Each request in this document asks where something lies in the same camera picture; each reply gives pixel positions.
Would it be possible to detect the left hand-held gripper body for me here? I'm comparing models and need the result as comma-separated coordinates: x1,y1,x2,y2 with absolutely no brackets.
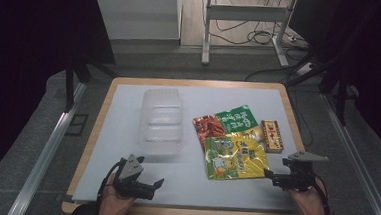
111,153,159,202

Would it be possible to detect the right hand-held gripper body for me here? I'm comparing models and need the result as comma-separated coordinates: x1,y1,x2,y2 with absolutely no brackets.
272,149,330,194

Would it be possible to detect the yellow spouted pouch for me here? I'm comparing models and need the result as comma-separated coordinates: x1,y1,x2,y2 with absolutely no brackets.
201,131,273,184

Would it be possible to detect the clear plastic container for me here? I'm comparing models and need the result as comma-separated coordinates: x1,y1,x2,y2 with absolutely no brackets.
138,86,187,156

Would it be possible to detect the green and red sauce packet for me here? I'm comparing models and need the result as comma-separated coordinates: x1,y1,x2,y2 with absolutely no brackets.
190,101,267,152

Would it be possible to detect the person's right hand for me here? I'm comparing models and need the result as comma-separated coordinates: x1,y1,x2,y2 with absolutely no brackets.
285,176,329,215

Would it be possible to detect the person's left hand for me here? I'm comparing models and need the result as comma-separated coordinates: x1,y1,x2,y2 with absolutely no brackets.
98,173,138,215

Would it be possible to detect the white table mat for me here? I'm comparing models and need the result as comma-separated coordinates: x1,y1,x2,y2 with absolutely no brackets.
72,77,309,215

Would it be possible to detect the person's left leg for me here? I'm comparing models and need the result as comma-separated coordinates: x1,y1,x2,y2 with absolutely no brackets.
69,202,106,215

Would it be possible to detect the black floor plate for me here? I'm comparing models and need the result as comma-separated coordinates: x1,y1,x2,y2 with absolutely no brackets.
66,113,89,137

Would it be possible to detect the black metal stand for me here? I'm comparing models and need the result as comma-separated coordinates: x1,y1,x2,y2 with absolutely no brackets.
61,57,119,116
284,52,354,127

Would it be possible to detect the white power strip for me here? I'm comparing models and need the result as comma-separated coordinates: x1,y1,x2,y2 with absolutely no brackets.
295,61,316,78

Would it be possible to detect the white board panel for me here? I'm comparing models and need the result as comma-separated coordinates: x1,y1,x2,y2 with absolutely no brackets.
92,0,183,45

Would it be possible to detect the left hand-held gripper cable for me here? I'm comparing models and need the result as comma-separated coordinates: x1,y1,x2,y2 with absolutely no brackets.
95,156,127,215

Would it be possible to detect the hand-held gripper cable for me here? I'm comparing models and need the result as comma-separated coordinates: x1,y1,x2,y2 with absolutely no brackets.
95,156,127,215
311,173,335,215

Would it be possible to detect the right hand-held gripper cable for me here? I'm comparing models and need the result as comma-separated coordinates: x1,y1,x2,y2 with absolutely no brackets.
311,173,335,215

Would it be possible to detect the aluminium rail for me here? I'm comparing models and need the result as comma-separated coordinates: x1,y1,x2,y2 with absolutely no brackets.
314,93,381,215
6,78,88,215

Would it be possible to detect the long black floor cable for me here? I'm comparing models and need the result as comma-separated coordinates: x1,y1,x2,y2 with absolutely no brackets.
244,64,304,86

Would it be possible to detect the black cable bundle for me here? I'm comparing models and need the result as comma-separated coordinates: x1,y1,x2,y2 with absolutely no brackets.
211,0,312,51

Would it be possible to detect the white metal desk frame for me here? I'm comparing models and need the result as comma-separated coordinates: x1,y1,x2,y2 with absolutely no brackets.
200,0,294,71

